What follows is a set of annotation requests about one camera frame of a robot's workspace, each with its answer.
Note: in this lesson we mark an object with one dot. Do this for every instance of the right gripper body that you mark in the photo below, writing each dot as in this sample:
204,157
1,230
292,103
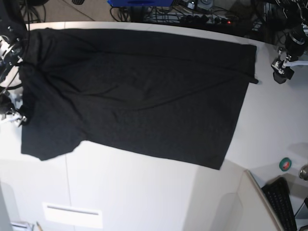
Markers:
9,106

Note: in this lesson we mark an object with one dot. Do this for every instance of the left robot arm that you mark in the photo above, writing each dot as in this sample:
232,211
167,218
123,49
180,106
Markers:
296,40

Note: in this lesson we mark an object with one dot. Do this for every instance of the green tape roll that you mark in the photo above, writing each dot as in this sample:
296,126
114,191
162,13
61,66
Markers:
285,164

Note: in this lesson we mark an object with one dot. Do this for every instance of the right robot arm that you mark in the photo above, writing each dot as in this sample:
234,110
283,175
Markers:
14,39

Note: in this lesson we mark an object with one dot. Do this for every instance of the black power strip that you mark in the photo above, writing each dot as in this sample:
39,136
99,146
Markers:
209,19

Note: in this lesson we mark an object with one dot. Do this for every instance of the black t-shirt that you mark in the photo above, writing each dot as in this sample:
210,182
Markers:
158,94

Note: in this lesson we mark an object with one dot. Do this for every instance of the white slotted box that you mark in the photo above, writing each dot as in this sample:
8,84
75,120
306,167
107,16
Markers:
74,216

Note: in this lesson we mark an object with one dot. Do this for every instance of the silver round knob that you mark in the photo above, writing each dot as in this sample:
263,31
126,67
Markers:
303,173

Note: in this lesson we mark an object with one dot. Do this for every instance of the black keyboard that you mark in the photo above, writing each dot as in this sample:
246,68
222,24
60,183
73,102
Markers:
277,194

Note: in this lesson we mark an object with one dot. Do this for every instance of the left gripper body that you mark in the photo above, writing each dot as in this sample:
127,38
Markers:
281,72

